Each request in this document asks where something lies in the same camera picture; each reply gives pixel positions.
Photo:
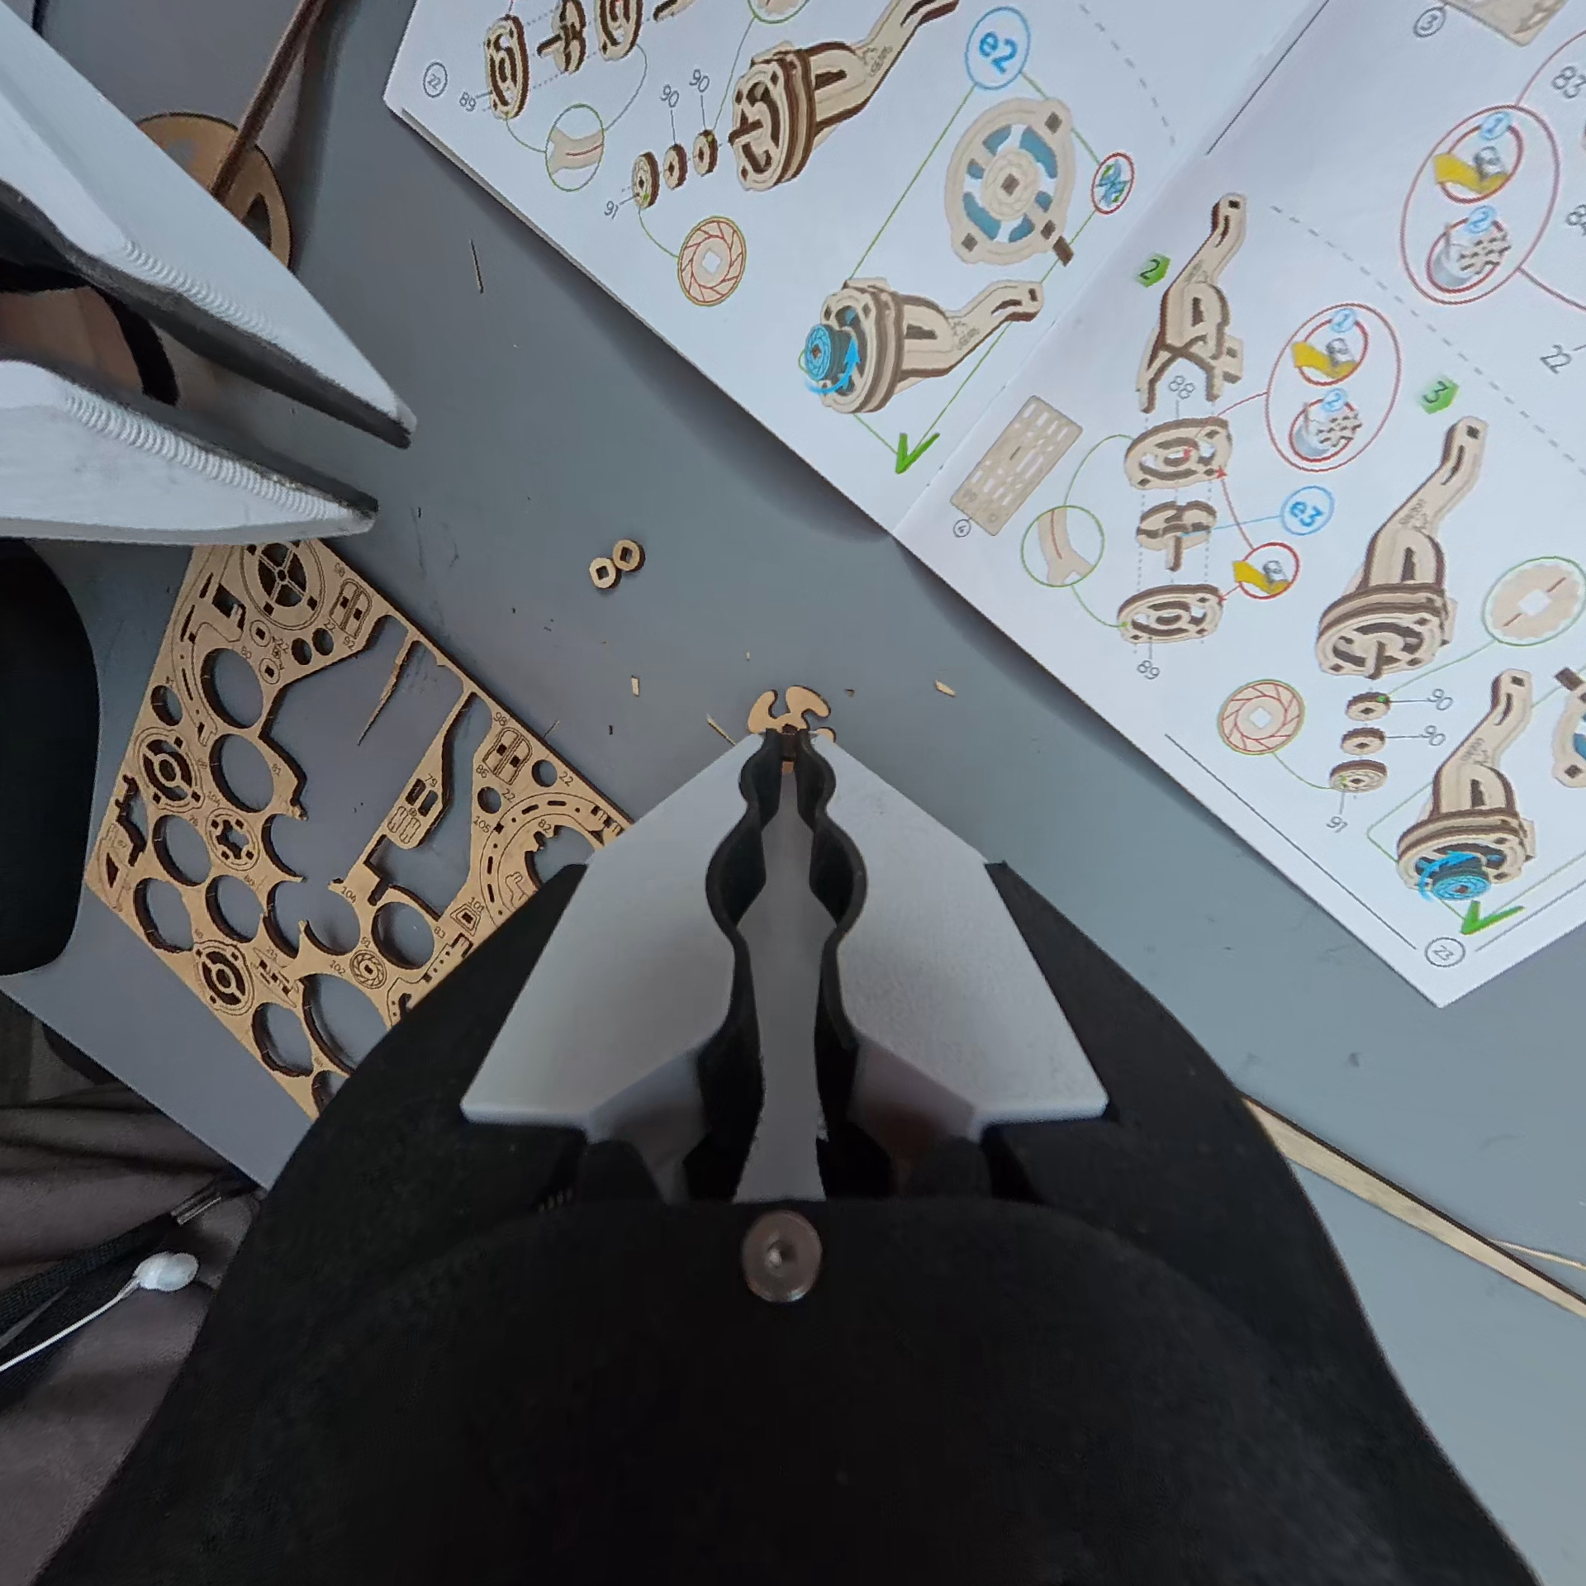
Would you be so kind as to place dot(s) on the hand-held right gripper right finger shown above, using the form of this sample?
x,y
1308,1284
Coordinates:
x,y
953,978

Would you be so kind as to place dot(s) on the person's brown trousers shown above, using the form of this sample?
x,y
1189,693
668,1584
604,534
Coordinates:
x,y
73,1461

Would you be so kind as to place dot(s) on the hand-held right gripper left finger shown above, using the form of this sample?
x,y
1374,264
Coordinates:
x,y
606,978

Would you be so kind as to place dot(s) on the laser-cut wooden parts sheet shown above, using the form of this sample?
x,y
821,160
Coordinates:
x,y
321,768

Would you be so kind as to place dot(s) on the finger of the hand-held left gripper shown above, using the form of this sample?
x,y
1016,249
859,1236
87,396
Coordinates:
x,y
123,470
149,185

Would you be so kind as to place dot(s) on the white instruction booklet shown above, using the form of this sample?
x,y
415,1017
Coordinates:
x,y
866,247

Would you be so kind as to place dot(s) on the slotted round wooden part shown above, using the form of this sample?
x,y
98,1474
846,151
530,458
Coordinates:
x,y
793,704

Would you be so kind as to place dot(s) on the wooden wheel model assembly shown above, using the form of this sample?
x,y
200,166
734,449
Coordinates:
x,y
234,209

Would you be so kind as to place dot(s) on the thin wood sliver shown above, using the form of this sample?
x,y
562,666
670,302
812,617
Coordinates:
x,y
721,728

